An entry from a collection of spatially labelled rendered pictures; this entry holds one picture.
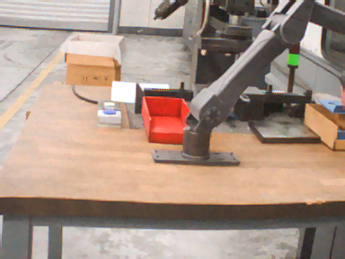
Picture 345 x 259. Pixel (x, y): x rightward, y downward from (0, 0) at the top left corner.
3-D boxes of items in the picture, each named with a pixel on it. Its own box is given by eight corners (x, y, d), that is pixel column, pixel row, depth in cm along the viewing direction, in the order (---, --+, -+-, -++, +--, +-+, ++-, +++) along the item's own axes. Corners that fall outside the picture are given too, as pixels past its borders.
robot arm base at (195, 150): (153, 120, 130) (155, 129, 123) (236, 124, 134) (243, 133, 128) (151, 153, 132) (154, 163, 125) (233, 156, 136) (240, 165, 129)
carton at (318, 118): (331, 154, 146) (336, 126, 145) (302, 128, 170) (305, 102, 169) (372, 154, 149) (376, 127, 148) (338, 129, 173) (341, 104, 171)
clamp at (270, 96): (258, 116, 176) (261, 84, 174) (255, 113, 179) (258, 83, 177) (302, 118, 179) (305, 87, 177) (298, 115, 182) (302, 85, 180)
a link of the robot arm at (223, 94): (202, 125, 133) (295, 26, 135) (211, 133, 127) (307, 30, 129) (184, 108, 130) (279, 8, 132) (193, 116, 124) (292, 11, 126)
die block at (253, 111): (195, 120, 165) (198, 94, 164) (190, 111, 175) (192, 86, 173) (261, 122, 170) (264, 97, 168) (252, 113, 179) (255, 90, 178)
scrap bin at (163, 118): (148, 143, 139) (149, 120, 137) (141, 116, 162) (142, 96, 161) (195, 145, 141) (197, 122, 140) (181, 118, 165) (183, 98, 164)
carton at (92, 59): (71, 81, 543) (74, 31, 532) (128, 85, 548) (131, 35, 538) (57, 95, 478) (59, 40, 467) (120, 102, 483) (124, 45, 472)
